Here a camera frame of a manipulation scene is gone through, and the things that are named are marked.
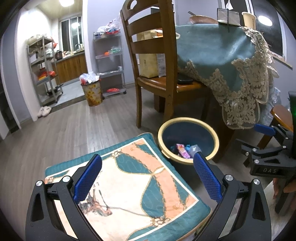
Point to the light blue wrapper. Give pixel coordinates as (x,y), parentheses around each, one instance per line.
(192,149)

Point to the black box on chair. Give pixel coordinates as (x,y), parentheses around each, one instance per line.
(185,81)

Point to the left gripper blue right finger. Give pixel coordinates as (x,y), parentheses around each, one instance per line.
(207,177)

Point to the teal lace-edged tablecloth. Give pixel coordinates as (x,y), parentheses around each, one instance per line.
(234,62)

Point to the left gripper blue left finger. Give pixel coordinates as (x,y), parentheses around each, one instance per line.
(84,178)

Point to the pink wrapper in bin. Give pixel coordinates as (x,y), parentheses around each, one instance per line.
(182,151)

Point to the teal bin with yellow rim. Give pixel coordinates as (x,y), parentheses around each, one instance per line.
(187,131)

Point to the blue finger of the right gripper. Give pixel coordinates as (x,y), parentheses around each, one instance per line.
(266,130)

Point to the teal orange patterned cushion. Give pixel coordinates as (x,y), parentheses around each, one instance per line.
(138,195)

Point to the yellow patterned trash bin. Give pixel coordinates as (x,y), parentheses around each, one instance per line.
(91,87)

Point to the wooden bowl on table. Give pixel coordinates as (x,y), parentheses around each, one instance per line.
(200,19)

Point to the wooden kitchen cabinet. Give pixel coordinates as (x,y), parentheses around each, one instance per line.
(71,67)

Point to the white slippers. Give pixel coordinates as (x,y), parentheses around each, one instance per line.
(44,111)

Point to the person's right hand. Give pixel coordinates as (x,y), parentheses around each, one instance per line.
(288,189)

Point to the paper cup on table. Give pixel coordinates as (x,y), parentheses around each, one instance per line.
(249,20)

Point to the grey tissue box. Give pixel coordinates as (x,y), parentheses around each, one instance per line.
(228,17)

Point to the wooden stool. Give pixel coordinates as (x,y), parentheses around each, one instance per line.
(281,116)

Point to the wooden dining chair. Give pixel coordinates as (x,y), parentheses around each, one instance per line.
(152,43)

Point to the grey metal shelf rack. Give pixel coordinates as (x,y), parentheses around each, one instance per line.
(43,69)

